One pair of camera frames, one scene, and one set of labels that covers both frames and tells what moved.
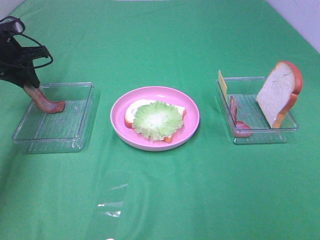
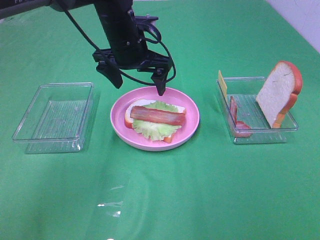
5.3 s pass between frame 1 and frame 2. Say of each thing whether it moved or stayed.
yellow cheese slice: stayed
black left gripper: moved
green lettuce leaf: stayed
